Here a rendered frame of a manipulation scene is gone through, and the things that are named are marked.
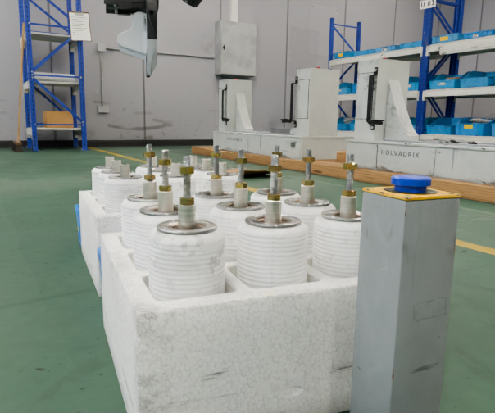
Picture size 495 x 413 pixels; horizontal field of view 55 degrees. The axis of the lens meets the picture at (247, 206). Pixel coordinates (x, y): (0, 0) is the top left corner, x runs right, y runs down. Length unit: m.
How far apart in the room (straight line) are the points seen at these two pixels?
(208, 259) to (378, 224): 0.20
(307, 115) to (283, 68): 4.27
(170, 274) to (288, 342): 0.17
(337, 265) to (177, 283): 0.23
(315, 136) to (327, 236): 3.29
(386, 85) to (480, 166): 0.97
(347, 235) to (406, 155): 2.43
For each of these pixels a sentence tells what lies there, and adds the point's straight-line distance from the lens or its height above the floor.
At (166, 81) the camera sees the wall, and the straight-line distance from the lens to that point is 7.18.
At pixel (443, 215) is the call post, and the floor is 0.29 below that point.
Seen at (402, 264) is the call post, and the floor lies 0.25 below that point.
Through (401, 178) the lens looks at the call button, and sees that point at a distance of 0.51.
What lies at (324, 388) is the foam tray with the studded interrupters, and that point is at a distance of 0.67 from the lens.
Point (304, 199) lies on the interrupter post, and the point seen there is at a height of 0.26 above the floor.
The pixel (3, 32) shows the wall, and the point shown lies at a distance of 6.78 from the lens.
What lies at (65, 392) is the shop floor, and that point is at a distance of 0.77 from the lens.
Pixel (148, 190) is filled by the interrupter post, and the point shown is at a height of 0.27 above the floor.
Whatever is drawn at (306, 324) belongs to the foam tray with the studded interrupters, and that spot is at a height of 0.14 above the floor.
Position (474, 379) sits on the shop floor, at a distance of 0.85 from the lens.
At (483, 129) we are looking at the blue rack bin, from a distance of 5.97.
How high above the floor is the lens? 0.38
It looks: 10 degrees down
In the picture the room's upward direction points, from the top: 1 degrees clockwise
